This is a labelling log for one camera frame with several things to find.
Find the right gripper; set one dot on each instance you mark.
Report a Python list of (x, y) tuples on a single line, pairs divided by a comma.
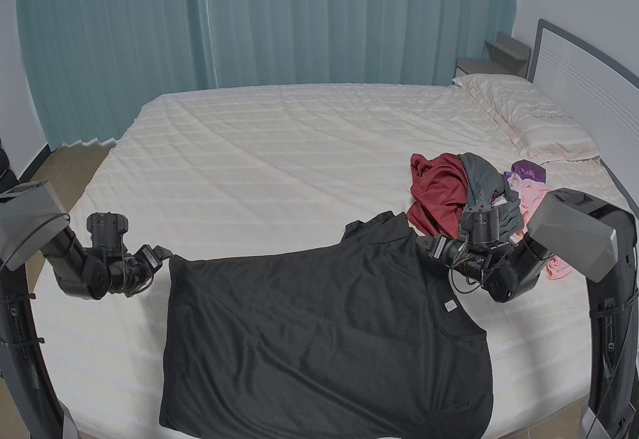
[(447, 251)]

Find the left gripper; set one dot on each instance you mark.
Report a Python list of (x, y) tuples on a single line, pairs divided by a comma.
[(145, 262)]

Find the black T-shirt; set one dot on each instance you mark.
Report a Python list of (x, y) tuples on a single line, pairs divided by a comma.
[(299, 327)]

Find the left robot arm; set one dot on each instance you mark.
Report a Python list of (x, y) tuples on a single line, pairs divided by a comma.
[(30, 227)]

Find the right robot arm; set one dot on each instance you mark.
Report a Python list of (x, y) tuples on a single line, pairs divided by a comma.
[(574, 232)]

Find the bed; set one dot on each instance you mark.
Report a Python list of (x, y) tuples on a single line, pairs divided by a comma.
[(274, 152)]

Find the dark red garment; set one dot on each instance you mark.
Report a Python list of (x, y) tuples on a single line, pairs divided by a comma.
[(439, 192)]

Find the grey garment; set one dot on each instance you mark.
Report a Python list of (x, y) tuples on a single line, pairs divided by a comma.
[(482, 177)]

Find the pink T-shirt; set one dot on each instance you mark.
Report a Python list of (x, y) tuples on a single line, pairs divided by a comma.
[(531, 197)]

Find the purple garment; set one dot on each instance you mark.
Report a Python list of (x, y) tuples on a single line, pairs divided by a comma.
[(529, 170)]

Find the cream pillow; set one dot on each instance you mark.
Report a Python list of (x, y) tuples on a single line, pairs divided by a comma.
[(534, 117)]

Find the black padded chair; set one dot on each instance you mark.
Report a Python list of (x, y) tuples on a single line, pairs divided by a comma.
[(5, 162)]

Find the grey bedside table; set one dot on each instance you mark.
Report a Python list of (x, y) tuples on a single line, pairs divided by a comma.
[(509, 50)]

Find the blue-green curtain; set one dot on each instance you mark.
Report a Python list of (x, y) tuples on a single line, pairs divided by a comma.
[(349, 2), (100, 27)]

